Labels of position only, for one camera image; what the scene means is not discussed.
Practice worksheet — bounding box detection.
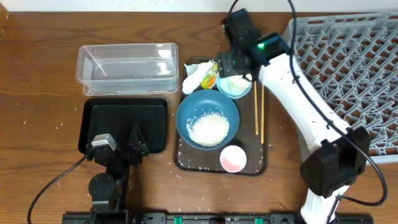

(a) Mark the light blue small bowl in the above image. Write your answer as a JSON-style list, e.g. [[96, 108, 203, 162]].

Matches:
[[216, 75, 252, 100]]

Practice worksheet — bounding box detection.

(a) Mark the wooden chopstick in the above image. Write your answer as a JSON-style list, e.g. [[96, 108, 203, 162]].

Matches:
[[261, 86, 265, 145], [253, 81, 259, 136]]

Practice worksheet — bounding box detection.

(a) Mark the pink small cup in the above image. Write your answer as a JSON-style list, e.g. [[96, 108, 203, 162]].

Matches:
[[220, 146, 247, 173]]

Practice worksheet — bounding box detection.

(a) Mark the white paper cup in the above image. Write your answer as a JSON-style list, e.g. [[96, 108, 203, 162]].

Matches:
[[228, 75, 251, 95]]

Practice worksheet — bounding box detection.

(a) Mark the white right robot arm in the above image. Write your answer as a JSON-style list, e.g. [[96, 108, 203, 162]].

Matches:
[[218, 9, 370, 223]]

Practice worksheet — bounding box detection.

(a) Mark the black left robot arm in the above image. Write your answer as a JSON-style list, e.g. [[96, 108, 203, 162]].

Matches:
[[86, 124, 149, 223]]

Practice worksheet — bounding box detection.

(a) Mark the grey dishwasher rack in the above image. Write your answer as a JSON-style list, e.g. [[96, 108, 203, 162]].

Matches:
[[283, 12, 397, 164]]

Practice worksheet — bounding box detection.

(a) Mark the green yellow snack wrapper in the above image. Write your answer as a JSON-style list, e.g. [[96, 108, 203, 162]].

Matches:
[[200, 63, 219, 90]]

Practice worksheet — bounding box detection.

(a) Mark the black plastic bin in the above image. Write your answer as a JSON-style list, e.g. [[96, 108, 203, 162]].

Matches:
[[78, 98, 167, 154]]

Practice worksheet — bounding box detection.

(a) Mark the crumpled white tissue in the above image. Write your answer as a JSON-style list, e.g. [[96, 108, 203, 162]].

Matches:
[[182, 60, 214, 95]]

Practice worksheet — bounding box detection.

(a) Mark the large dark blue bowl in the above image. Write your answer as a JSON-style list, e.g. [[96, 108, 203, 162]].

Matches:
[[176, 90, 239, 150]]

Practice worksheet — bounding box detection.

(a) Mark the pile of white rice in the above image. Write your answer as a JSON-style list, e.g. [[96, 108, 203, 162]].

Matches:
[[186, 112, 229, 147]]

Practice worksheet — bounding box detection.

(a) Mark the dark brown serving tray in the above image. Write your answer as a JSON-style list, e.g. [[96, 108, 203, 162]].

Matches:
[[172, 56, 269, 177]]

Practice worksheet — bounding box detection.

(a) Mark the clear plastic bin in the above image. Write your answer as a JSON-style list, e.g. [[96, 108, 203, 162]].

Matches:
[[75, 43, 179, 96]]

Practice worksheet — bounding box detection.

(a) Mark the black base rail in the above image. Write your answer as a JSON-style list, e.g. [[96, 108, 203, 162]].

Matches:
[[61, 212, 374, 224]]

